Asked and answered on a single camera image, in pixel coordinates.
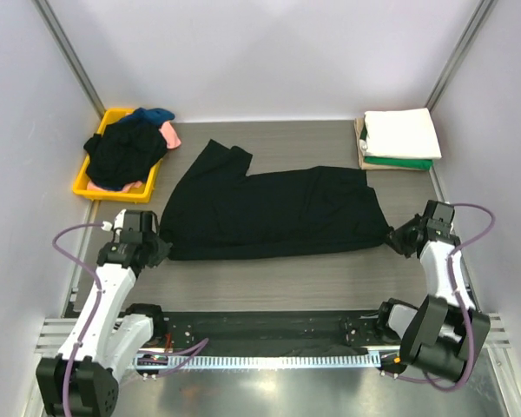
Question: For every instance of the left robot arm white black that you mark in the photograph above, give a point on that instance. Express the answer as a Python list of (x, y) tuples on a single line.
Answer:
[(83, 377)]

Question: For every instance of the folded white t shirt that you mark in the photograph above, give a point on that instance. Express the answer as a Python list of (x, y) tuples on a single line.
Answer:
[(402, 134)]

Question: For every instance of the blue shirt in bin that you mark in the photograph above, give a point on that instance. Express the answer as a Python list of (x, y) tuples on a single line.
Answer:
[(156, 116)]

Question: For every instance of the slotted cable duct strip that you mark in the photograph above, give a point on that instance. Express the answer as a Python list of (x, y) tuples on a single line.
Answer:
[(148, 363)]

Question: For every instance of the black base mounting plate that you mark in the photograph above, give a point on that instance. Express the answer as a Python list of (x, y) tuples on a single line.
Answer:
[(320, 334)]

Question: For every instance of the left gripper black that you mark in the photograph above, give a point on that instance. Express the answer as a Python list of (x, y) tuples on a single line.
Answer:
[(162, 250)]

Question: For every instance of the right aluminium frame post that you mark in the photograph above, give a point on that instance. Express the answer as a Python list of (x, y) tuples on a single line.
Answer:
[(466, 40)]

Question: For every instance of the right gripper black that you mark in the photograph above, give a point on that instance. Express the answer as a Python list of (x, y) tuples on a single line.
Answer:
[(396, 238)]

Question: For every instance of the black t shirt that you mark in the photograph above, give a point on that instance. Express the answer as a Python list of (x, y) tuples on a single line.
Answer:
[(218, 211)]

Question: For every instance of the black shirt in bin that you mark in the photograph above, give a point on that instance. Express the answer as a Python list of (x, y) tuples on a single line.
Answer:
[(126, 152)]

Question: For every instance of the aluminium frame post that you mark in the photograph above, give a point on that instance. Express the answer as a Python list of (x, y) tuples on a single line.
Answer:
[(55, 28), (466, 40)]

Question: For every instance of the left aluminium frame post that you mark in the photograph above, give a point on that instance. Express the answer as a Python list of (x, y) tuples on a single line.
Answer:
[(55, 28)]

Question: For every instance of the yellow plastic bin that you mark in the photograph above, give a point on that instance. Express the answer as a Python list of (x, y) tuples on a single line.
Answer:
[(134, 195)]

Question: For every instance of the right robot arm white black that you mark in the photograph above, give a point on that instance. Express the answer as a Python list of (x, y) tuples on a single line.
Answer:
[(443, 337)]

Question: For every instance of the pink shirt in bin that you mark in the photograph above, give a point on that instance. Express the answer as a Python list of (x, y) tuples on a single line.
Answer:
[(171, 137)]

